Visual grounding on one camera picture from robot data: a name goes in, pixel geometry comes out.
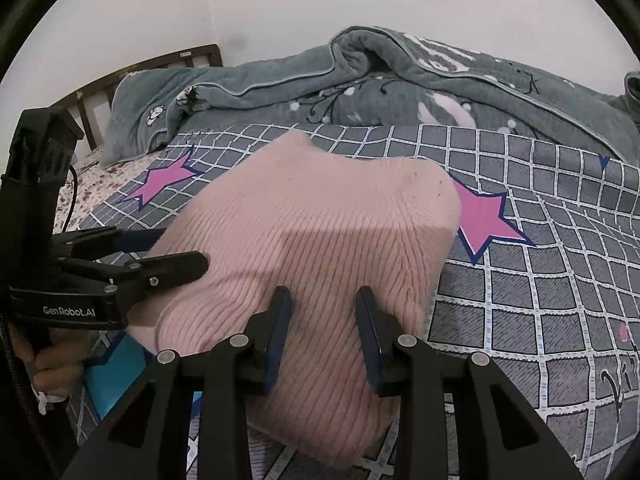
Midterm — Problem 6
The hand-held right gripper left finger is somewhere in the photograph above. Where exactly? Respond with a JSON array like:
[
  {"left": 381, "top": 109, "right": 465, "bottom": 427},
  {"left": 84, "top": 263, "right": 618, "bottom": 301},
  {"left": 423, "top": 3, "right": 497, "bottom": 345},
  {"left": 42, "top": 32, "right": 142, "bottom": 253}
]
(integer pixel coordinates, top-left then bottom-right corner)
[{"left": 62, "top": 286, "right": 292, "bottom": 480}]

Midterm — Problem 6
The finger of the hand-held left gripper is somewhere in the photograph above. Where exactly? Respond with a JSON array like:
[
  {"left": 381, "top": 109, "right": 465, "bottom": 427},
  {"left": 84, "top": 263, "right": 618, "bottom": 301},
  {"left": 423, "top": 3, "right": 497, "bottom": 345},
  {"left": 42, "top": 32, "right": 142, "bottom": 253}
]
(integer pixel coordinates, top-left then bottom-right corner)
[
  {"left": 59, "top": 251, "right": 209, "bottom": 311},
  {"left": 54, "top": 226, "right": 168, "bottom": 262}
]

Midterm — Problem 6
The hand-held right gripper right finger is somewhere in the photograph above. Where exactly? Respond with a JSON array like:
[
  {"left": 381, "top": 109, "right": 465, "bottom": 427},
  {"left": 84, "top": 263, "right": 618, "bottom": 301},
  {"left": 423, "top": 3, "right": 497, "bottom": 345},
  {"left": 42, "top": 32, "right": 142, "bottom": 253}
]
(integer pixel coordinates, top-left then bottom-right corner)
[{"left": 356, "top": 286, "right": 585, "bottom": 480}]

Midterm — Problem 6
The pink knit sweater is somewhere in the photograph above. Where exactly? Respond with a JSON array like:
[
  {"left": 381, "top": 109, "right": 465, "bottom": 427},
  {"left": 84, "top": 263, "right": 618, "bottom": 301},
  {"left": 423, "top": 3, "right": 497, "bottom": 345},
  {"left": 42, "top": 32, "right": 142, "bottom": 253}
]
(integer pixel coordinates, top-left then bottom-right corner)
[{"left": 127, "top": 132, "right": 463, "bottom": 471}]

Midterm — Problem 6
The person's left hand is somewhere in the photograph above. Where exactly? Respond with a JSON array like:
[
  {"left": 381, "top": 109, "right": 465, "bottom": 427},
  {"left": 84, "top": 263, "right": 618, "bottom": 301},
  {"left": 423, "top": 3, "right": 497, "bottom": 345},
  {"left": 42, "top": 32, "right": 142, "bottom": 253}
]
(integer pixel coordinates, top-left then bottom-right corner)
[{"left": 11, "top": 329, "right": 97, "bottom": 403}]

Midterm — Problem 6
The floral bedsheet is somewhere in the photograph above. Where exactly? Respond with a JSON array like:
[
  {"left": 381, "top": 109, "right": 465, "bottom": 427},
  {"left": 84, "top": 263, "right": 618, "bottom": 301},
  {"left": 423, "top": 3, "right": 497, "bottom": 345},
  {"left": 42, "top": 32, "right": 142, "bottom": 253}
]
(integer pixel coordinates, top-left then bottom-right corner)
[{"left": 52, "top": 145, "right": 168, "bottom": 235}]

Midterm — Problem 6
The dark wooden headboard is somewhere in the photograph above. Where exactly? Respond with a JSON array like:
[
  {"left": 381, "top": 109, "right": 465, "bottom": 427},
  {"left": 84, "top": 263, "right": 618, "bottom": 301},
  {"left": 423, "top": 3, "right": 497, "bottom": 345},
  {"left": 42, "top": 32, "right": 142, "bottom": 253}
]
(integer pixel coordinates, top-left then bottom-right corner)
[{"left": 51, "top": 44, "right": 224, "bottom": 152}]

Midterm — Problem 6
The grey checked star bedsheet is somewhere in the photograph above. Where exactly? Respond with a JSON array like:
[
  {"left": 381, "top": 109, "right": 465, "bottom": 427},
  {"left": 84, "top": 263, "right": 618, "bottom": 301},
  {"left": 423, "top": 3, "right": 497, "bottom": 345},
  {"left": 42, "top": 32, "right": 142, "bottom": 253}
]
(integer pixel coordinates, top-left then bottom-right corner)
[{"left": 65, "top": 122, "right": 640, "bottom": 480}]

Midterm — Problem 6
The grey embroidered quilt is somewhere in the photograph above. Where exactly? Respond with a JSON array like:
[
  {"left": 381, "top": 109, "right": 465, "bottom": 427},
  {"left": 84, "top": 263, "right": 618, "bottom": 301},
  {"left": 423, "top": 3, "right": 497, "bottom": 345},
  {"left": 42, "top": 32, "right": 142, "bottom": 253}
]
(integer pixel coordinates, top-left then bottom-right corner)
[{"left": 100, "top": 25, "right": 640, "bottom": 168}]

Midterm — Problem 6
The black cable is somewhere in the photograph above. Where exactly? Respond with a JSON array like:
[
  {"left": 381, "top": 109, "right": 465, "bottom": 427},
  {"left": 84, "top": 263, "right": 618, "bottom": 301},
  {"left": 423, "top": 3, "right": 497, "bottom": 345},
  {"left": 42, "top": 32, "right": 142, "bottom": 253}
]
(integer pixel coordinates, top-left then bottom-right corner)
[{"left": 62, "top": 162, "right": 80, "bottom": 233}]

